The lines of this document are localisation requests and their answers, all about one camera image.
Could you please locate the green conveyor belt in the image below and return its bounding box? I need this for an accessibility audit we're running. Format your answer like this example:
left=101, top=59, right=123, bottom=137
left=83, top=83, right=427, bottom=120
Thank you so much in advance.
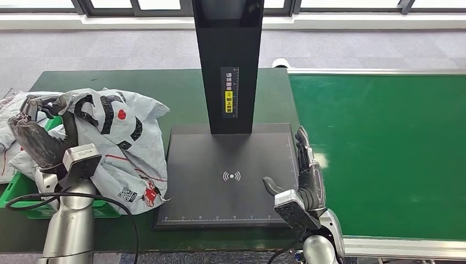
left=289, top=74, right=466, bottom=241

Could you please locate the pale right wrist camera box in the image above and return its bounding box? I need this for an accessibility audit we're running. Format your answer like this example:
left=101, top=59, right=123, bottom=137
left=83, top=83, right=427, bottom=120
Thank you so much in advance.
left=274, top=189, right=322, bottom=231

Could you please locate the crumpled grey parcel bag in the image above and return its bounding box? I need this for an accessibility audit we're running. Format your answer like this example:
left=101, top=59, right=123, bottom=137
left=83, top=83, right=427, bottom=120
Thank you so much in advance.
left=0, top=91, right=64, bottom=152

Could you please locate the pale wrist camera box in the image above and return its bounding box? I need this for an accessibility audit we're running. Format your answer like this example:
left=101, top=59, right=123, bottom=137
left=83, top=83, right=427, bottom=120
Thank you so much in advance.
left=274, top=189, right=322, bottom=231
left=58, top=143, right=103, bottom=188

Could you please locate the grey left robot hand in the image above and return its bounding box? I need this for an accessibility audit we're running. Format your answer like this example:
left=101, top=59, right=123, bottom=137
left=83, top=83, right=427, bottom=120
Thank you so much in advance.
left=8, top=95, right=79, bottom=171

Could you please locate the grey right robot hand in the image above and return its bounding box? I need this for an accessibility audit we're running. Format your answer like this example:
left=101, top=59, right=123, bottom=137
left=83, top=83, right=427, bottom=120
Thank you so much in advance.
left=262, top=125, right=328, bottom=212

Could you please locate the black inbound scanner machine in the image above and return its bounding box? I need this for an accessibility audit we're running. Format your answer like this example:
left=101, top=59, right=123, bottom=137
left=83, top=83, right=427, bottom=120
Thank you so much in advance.
left=154, top=0, right=304, bottom=230

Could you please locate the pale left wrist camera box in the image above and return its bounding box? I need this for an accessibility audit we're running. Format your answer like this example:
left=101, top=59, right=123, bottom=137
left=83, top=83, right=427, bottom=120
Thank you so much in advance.
left=58, top=143, right=103, bottom=188

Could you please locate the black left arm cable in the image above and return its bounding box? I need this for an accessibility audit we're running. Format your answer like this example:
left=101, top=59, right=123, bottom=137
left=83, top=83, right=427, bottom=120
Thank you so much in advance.
left=5, top=191, right=140, bottom=264

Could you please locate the white parcel bag black print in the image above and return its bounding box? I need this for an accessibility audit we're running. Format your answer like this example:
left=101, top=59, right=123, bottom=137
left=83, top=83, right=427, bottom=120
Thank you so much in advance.
left=9, top=88, right=171, bottom=216

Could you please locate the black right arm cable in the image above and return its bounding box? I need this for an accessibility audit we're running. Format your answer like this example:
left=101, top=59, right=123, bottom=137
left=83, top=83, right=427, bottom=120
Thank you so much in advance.
left=267, top=229, right=307, bottom=264

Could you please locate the green plastic crate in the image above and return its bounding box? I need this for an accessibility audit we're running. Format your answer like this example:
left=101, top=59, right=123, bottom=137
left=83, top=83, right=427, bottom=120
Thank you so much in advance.
left=0, top=114, right=121, bottom=219

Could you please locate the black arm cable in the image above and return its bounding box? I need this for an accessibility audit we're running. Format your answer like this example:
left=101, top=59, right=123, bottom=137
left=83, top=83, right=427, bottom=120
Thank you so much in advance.
left=5, top=191, right=140, bottom=264
left=267, top=229, right=307, bottom=264

